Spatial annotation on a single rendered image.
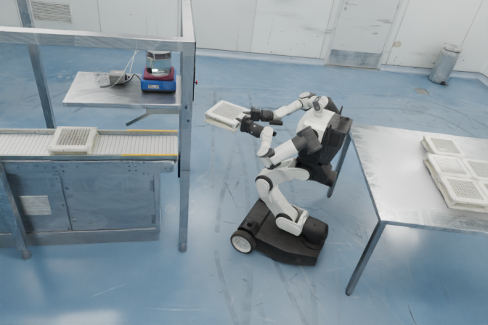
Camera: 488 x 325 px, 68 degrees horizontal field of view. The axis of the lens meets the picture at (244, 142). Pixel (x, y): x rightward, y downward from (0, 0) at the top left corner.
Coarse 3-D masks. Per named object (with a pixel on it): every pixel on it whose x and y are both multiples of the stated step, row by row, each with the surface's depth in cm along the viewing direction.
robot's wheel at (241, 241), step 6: (234, 234) 278; (240, 234) 274; (246, 234) 275; (234, 240) 283; (240, 240) 280; (246, 240) 274; (252, 240) 275; (234, 246) 284; (240, 246) 283; (246, 246) 280; (252, 246) 274; (246, 252) 281
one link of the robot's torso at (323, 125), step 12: (312, 108) 237; (300, 120) 227; (312, 120) 223; (324, 120) 224; (336, 120) 226; (348, 120) 228; (324, 132) 218; (336, 132) 217; (348, 132) 229; (324, 144) 221; (336, 144) 221; (300, 156) 239; (312, 156) 233; (324, 156) 230
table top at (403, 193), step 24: (360, 144) 279; (384, 144) 283; (408, 144) 287; (480, 144) 300; (384, 168) 257; (408, 168) 261; (384, 192) 236; (408, 192) 239; (432, 192) 242; (384, 216) 218; (408, 216) 220; (432, 216) 223; (456, 216) 225; (480, 216) 228
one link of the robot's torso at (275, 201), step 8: (256, 184) 269; (264, 184) 264; (264, 192) 268; (272, 192) 274; (280, 192) 280; (264, 200) 276; (272, 200) 275; (280, 200) 277; (272, 208) 279; (280, 208) 275; (288, 208) 279; (280, 216) 276; (288, 216) 274; (296, 216) 282
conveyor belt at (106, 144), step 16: (0, 144) 226; (16, 144) 227; (32, 144) 229; (48, 144) 231; (96, 144) 236; (112, 144) 238; (128, 144) 240; (144, 144) 242; (160, 144) 244; (176, 144) 247; (176, 160) 236
